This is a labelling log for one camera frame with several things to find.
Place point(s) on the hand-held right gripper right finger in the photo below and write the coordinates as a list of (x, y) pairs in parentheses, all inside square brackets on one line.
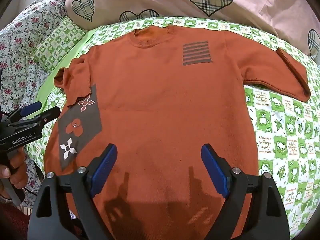
[(214, 170)]

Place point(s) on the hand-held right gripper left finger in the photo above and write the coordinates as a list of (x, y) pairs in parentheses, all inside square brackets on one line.
[(105, 164)]

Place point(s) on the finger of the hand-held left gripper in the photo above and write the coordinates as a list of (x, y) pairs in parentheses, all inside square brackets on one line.
[(31, 108), (50, 113)]

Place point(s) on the orange knit sweater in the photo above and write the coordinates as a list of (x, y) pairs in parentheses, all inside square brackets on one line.
[(160, 100)]

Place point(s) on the person's left hand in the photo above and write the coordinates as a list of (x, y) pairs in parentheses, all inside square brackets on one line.
[(16, 166)]

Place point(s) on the small green checkered pillow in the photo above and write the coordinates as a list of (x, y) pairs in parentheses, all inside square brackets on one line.
[(60, 45)]

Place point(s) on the green checkered bedsheet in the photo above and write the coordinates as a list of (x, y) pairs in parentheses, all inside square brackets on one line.
[(287, 142)]

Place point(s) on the person's dark red garment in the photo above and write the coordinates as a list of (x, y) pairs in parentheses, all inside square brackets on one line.
[(12, 220)]

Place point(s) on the pink quilt with plaid hearts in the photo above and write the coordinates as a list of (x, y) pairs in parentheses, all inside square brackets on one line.
[(250, 5)]

